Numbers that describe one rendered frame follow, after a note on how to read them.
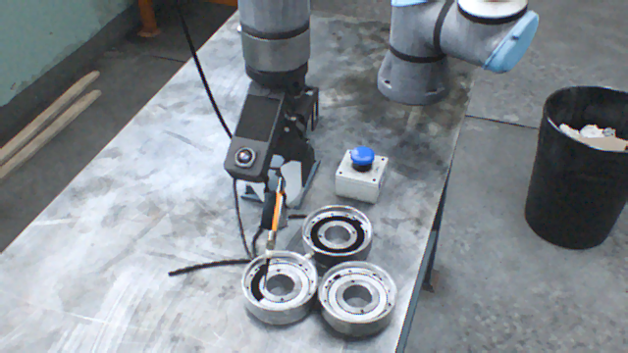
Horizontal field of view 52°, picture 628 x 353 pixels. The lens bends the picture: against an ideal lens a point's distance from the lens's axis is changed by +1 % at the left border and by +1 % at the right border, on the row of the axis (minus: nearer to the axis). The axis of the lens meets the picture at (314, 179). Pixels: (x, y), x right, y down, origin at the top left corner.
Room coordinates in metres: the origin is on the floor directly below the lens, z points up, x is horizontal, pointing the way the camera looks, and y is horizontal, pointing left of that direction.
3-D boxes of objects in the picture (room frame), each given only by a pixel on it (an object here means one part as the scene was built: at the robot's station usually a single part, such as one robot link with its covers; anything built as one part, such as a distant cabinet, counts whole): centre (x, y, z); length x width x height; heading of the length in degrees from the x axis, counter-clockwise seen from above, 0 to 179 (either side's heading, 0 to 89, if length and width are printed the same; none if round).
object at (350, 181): (0.81, -0.08, 0.82); 0.08 x 0.07 x 0.05; 161
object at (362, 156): (0.81, -0.08, 0.85); 0.04 x 0.04 x 0.05
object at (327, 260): (0.67, -0.03, 0.82); 0.10 x 0.10 x 0.04
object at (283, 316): (0.57, 0.05, 0.82); 0.10 x 0.10 x 0.04
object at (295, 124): (0.63, 0.04, 1.09); 0.09 x 0.08 x 0.12; 164
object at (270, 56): (0.63, 0.05, 1.17); 0.08 x 0.08 x 0.05
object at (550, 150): (1.54, -0.84, 0.21); 0.34 x 0.34 x 0.43
